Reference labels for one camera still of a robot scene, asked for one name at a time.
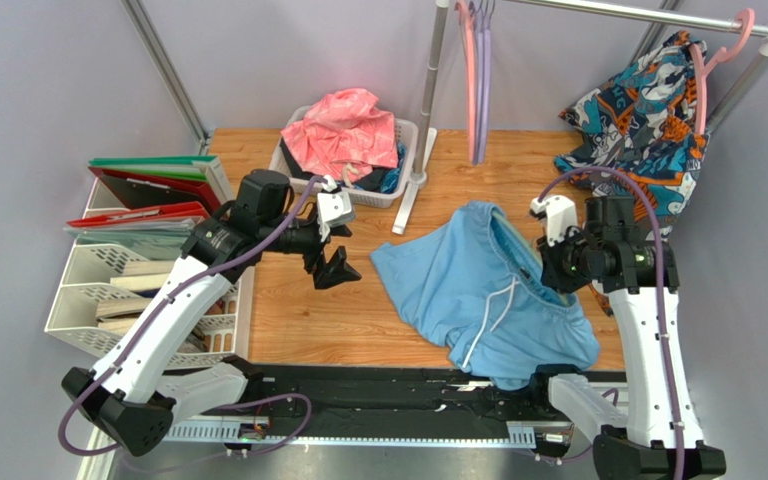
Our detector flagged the light blue shorts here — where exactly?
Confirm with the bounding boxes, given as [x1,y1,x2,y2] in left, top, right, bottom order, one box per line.
[370,201,601,391]

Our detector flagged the mint green hanger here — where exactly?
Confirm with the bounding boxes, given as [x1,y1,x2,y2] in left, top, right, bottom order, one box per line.
[490,206,576,308]

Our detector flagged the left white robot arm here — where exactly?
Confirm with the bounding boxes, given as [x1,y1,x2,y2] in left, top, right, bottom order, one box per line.
[62,169,360,457]

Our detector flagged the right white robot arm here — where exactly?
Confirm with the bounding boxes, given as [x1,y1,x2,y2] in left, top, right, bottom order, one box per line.
[530,195,727,479]

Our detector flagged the colourful patterned shorts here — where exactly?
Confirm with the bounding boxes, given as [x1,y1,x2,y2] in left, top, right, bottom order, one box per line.
[553,30,709,238]

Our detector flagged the pink hanger with shorts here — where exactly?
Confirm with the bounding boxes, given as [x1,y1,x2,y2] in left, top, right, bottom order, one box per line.
[689,8,756,136]

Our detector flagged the purple hanger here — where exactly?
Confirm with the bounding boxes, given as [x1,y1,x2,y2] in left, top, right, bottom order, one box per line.
[472,1,493,165]

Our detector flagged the dark garment in basket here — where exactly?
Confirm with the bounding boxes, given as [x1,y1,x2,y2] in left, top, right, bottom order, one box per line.
[278,139,407,194]

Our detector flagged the pink garment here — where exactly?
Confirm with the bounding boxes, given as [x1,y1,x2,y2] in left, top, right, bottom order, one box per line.
[281,88,399,182]

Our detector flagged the red clipboard folder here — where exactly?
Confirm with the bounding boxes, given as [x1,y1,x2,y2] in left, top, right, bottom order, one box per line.
[66,201,208,230]

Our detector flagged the green folder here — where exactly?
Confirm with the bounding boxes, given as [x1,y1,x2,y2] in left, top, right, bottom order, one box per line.
[88,155,234,201]

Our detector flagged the dark red folder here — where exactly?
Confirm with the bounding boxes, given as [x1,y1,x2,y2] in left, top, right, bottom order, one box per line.
[88,167,223,213]

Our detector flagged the white file organiser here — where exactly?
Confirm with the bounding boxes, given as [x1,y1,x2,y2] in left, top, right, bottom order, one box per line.
[44,176,259,373]

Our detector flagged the metal clothes rack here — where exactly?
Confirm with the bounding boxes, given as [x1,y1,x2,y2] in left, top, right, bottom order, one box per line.
[392,1,768,235]

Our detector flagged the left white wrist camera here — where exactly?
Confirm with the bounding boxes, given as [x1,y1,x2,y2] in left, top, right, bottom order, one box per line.
[316,175,356,243]

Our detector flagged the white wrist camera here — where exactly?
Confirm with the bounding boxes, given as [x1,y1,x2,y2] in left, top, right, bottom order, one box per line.
[530,195,579,247]
[316,175,356,243]

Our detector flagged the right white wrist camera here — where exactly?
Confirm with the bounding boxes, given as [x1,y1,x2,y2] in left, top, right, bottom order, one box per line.
[530,195,579,247]

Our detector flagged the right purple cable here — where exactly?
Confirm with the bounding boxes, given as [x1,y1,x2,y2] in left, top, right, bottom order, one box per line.
[533,166,688,480]

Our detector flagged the purple cable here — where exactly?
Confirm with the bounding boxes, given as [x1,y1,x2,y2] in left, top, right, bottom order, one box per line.
[533,166,688,480]
[57,174,325,458]

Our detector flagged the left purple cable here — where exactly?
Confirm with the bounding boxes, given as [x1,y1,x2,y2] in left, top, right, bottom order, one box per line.
[57,174,325,458]

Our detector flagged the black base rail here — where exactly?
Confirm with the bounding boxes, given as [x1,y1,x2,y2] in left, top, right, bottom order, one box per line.
[187,362,595,444]

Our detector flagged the aluminium frame post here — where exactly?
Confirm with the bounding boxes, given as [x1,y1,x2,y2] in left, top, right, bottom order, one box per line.
[120,0,212,154]

